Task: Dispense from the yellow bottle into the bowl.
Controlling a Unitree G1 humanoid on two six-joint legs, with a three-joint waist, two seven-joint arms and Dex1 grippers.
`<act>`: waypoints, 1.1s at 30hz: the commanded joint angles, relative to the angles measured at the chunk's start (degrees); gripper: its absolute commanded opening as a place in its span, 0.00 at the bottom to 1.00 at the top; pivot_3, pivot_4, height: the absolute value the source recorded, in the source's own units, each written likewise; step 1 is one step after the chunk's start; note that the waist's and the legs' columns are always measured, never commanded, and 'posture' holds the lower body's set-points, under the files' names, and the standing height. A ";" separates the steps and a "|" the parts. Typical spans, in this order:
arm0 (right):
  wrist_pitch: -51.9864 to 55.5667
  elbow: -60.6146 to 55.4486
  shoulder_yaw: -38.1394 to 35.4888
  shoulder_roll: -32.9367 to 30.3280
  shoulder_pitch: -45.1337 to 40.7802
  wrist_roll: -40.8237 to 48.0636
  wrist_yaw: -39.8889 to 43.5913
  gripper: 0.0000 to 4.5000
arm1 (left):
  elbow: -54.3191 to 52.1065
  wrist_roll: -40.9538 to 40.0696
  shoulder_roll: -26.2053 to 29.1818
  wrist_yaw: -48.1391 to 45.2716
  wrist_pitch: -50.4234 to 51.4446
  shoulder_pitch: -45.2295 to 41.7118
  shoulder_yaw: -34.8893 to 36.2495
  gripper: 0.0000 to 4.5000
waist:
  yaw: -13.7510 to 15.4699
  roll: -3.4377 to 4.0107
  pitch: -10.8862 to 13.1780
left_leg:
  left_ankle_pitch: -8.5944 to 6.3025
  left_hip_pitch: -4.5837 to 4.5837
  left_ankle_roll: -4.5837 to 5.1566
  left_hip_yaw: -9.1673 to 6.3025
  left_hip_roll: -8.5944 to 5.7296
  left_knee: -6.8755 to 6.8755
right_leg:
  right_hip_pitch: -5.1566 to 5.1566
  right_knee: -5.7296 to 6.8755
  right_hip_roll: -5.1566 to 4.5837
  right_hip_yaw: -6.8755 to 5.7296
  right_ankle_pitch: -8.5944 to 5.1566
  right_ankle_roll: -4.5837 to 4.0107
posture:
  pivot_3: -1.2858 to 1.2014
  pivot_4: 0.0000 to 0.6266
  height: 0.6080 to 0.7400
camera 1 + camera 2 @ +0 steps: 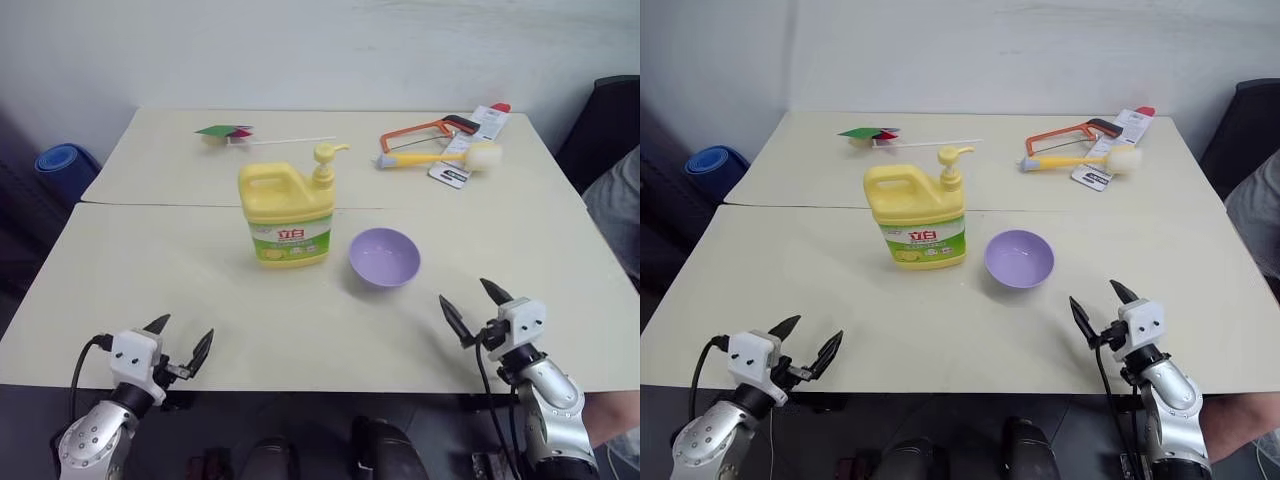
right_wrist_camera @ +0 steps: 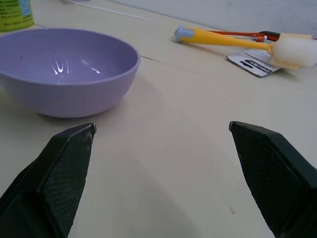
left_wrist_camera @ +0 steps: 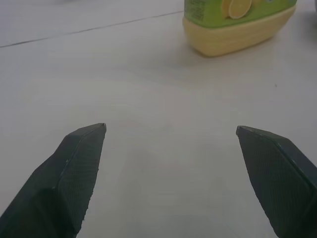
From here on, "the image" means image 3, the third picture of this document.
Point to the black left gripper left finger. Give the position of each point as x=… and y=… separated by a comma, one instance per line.
x=59, y=188

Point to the yellow bottle with green label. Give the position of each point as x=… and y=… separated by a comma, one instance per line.
x=235, y=29

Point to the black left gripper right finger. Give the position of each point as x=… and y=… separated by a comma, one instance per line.
x=277, y=183

